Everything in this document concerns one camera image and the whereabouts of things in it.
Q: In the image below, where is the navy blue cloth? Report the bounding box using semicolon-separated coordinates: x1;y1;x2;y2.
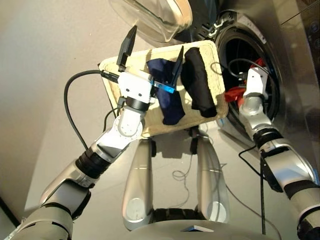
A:
146;57;186;126

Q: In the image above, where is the black cloth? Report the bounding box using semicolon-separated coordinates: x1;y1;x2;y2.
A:
180;47;218;118

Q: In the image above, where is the red cloth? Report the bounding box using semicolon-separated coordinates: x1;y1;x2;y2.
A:
223;57;266;107

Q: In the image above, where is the pale woven basket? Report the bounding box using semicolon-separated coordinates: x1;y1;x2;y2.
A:
97;39;229;138

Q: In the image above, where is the black wheeled basket stand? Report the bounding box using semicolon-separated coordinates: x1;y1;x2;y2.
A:
148;127;201;157

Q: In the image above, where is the grey washing machine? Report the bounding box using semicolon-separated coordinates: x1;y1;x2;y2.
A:
192;0;320;196

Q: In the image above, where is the round glass washer door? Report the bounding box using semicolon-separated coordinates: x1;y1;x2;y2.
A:
108;0;218;45

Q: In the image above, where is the metal door hinge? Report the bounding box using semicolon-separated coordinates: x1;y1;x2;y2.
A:
199;14;223;36

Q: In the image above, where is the silver robot leg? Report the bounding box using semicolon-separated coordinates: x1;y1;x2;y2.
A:
196;136;231;225
122;138;155;231

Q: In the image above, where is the grey robot torso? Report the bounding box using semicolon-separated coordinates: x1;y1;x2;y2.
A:
124;207;276;240

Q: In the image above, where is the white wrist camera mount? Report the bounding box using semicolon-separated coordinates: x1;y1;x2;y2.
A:
243;66;268;100
117;71;155;104

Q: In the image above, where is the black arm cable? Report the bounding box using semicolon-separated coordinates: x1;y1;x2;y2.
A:
227;58;280;236
63;69;126;151

